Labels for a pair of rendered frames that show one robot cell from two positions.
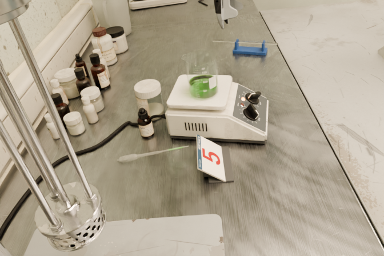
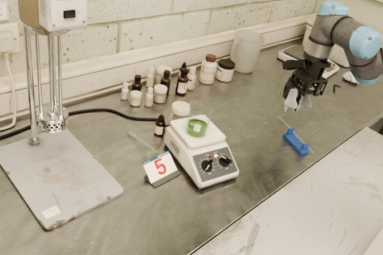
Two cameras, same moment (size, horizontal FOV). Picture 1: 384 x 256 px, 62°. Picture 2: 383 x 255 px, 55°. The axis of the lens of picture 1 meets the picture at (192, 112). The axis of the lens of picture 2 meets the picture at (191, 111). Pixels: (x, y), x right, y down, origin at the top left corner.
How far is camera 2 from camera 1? 56 cm
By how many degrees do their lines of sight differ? 30
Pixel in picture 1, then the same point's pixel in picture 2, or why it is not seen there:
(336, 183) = (195, 238)
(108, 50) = (208, 73)
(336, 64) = (336, 201)
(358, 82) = (324, 222)
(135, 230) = (88, 161)
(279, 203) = (155, 215)
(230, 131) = (186, 164)
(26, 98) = (128, 67)
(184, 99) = (180, 127)
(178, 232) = (99, 178)
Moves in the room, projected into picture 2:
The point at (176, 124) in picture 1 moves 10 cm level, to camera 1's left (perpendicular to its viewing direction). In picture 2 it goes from (168, 137) to (144, 119)
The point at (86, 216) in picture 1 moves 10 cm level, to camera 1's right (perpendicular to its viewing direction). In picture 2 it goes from (51, 120) to (77, 144)
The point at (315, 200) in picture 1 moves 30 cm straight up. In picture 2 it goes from (171, 231) to (196, 124)
